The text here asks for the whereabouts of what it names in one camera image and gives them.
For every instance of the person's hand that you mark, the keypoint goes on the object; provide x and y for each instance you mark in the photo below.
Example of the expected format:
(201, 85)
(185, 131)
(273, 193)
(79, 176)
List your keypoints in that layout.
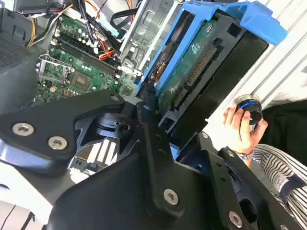
(239, 134)

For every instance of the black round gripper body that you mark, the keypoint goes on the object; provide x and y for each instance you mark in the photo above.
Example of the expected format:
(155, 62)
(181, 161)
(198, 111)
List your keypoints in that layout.
(115, 203)

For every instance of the hard disk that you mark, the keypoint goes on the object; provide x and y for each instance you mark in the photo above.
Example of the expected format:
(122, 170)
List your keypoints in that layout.
(204, 60)

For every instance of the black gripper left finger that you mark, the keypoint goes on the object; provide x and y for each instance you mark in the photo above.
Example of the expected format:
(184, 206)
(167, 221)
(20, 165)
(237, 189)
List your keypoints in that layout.
(48, 124)

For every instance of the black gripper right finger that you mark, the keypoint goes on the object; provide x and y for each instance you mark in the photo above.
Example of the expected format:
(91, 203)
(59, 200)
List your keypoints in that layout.
(216, 172)

